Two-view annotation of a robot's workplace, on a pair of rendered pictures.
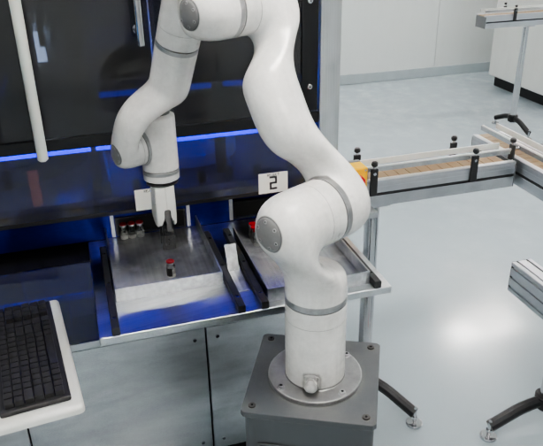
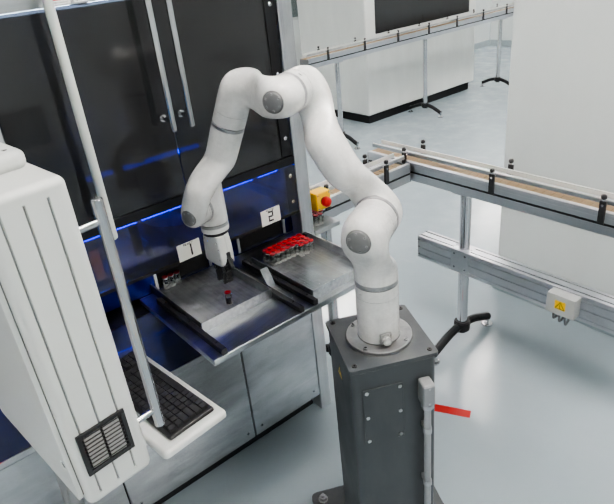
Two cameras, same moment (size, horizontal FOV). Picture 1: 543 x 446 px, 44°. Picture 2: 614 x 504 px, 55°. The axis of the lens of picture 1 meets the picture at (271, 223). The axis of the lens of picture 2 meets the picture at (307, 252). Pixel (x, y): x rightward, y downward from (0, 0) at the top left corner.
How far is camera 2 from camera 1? 0.61 m
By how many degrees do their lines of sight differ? 19
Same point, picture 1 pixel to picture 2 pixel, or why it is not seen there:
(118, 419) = not seen: hidden behind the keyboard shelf
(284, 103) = (344, 151)
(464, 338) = not seen: hidden behind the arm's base
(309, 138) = (362, 172)
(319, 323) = (388, 295)
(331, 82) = (298, 132)
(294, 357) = (372, 325)
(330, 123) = (301, 162)
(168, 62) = (228, 139)
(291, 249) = (377, 247)
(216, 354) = (248, 360)
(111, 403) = not seen: hidden behind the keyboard
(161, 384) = (213, 396)
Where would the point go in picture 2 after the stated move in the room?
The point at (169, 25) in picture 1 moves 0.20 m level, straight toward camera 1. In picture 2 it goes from (230, 111) to (267, 126)
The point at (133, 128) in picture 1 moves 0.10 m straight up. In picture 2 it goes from (205, 194) to (199, 159)
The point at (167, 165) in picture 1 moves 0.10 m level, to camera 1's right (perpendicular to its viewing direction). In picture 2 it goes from (223, 218) to (255, 210)
